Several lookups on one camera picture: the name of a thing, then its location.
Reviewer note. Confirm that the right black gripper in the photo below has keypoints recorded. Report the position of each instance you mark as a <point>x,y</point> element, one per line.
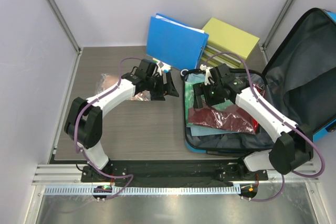
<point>200,88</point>

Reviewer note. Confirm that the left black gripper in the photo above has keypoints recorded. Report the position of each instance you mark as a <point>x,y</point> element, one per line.
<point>155,96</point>

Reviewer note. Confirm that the green white tie-dye cloth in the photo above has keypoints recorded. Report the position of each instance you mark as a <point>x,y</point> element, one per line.
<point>189,100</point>

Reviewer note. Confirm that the blue button shirt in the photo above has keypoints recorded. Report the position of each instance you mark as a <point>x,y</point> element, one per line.
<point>205,131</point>

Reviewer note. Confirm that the maroon cloth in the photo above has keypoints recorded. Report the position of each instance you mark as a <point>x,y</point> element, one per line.
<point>232,119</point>

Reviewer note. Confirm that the beige bra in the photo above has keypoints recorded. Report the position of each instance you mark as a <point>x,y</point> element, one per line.
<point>109,84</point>

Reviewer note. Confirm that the red garment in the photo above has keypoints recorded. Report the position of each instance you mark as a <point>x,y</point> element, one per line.
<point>261,91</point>

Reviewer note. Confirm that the blue suitcase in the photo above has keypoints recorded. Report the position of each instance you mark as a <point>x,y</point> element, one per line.
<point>300,77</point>

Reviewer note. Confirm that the light blue towel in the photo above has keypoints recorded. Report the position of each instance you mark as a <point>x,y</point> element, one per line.
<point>196,78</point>

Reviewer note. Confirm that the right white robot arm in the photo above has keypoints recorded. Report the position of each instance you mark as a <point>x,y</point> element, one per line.
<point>293,144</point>

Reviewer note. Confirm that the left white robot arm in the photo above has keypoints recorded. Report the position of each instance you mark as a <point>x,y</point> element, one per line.
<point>84,123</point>

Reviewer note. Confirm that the marker pens pack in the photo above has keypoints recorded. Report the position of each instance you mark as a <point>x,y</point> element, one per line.
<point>161,66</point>

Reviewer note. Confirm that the blue file folder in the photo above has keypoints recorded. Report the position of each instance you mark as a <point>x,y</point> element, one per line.
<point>175,43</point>

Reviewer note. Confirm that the olive green drawer box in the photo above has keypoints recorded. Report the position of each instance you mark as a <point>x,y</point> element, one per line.
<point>225,37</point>

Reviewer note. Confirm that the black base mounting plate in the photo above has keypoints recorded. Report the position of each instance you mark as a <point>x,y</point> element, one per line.
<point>175,173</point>

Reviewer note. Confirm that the white slotted cable duct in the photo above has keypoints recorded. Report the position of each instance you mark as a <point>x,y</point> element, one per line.
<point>105,190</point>

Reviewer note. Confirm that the left aluminium frame post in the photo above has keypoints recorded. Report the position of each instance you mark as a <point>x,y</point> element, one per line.
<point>62,22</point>

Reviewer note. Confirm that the aluminium frame post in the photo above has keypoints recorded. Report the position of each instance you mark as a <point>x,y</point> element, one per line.
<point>278,21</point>
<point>62,22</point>

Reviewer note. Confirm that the right aluminium frame post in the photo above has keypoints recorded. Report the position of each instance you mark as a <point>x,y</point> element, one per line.
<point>278,21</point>

